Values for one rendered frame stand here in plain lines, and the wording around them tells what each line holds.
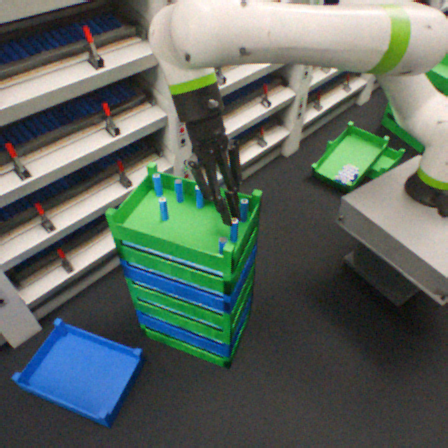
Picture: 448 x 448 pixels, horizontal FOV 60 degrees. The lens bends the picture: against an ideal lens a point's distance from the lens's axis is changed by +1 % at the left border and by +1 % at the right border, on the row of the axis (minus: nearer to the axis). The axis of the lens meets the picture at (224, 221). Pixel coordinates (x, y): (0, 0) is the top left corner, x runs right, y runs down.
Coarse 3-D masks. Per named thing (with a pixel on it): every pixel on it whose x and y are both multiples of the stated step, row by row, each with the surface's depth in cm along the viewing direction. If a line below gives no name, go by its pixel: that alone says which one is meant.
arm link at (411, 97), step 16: (352, 0) 80; (368, 0) 78; (384, 0) 76; (384, 80) 97; (400, 80) 97; (416, 80) 98; (400, 96) 102; (416, 96) 102; (432, 96) 105; (400, 112) 108; (416, 112) 106
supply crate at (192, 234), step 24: (144, 192) 98; (168, 192) 100; (192, 192) 98; (120, 216) 90; (144, 216) 94; (192, 216) 94; (216, 216) 94; (144, 240) 86; (168, 240) 82; (192, 240) 89; (216, 240) 88; (240, 240) 82; (216, 264) 81
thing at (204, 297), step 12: (252, 252) 100; (132, 276) 99; (144, 276) 97; (156, 276) 95; (240, 276) 101; (156, 288) 99; (168, 288) 96; (180, 288) 94; (192, 288) 92; (240, 288) 97; (192, 300) 96; (204, 300) 94; (216, 300) 91; (228, 300) 89; (228, 312) 93
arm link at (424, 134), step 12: (444, 108) 102; (420, 120) 106; (432, 120) 103; (444, 120) 100; (420, 132) 107; (432, 132) 103; (444, 132) 99; (432, 144) 104; (444, 144) 100; (432, 156) 105; (444, 156) 102; (420, 168) 110; (432, 168) 106; (444, 168) 103; (432, 180) 108; (444, 180) 106
